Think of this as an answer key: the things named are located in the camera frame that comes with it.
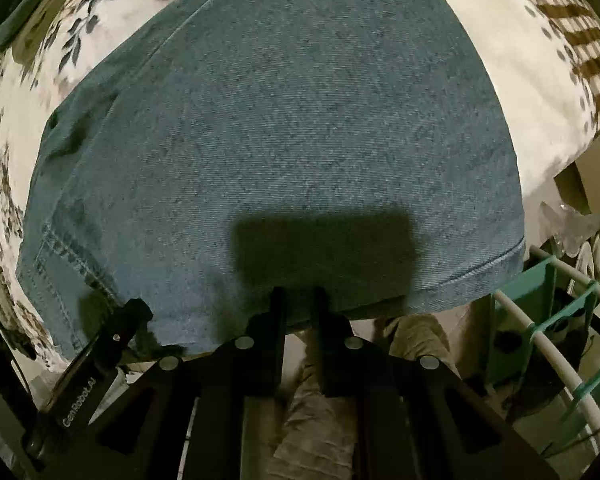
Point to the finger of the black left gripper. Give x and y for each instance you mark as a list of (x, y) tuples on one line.
[(187, 423), (415, 419)]

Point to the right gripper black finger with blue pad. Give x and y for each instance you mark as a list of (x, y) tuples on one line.
[(104, 352)]

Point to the blue denim jeans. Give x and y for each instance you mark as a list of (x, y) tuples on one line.
[(229, 147)]

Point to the teal plastic rack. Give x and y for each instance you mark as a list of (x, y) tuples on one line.
[(545, 344)]

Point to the small cardboard box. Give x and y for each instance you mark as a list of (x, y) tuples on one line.
[(579, 184)]

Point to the floral bed quilt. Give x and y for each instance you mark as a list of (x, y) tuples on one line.
[(63, 40)]

